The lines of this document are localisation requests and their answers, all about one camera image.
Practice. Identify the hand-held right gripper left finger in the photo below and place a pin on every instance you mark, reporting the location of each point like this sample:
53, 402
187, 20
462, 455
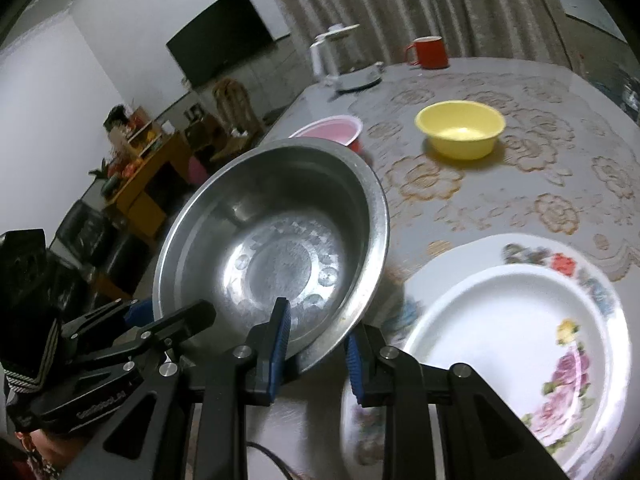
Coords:
280, 345

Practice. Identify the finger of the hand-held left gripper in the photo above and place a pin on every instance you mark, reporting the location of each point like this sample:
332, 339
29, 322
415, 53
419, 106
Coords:
175, 322
140, 312

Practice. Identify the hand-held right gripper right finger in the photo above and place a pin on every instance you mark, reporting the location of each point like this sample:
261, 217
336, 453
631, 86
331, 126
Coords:
354, 365

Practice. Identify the stainless steel bowl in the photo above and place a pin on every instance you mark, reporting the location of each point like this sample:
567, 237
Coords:
280, 240

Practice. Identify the white pink-flower deep plate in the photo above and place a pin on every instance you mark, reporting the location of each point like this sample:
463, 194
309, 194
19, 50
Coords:
480, 340

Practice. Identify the large white printed plate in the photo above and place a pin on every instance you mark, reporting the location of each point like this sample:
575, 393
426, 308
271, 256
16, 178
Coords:
530, 255

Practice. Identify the red bowl pink inside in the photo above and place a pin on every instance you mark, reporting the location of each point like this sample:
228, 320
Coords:
325, 127

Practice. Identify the yellow plastic bowl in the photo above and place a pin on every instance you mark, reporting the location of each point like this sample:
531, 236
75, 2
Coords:
460, 147

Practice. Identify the black leather sofa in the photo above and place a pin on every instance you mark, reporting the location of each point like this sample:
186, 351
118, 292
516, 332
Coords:
85, 230

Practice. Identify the wooden cabinet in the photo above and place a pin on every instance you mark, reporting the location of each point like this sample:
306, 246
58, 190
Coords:
145, 180

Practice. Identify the pink bin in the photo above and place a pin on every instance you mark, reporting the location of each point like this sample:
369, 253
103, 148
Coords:
196, 170

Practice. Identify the carved wooden chair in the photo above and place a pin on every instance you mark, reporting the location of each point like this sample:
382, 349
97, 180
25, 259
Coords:
232, 95

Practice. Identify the white electric kettle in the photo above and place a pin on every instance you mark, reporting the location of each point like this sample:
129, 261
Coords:
320, 60

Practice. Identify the red mug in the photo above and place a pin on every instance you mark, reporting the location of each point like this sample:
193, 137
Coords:
430, 55

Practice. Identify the black wall television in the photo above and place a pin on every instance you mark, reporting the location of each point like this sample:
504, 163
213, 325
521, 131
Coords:
220, 40

